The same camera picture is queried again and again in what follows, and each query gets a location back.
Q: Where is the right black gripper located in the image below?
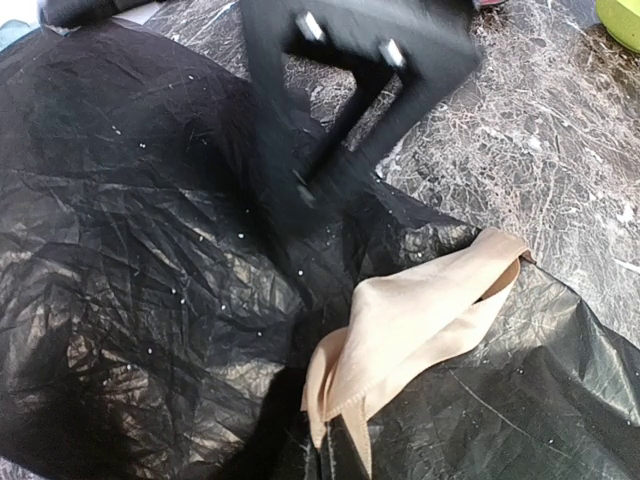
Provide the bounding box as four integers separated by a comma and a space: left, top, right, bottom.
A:
240, 1, 480, 235

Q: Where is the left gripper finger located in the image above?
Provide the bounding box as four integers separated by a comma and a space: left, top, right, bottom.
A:
305, 417, 369, 480

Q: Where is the beige satin ribbon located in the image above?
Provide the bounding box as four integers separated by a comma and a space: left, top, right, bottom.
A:
301, 228, 529, 473

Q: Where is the black wrapping paper sheet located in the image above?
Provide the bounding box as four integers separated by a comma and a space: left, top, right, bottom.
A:
1, 22, 639, 479

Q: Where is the lime green bowl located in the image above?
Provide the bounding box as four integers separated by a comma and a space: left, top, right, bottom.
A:
595, 0, 640, 53

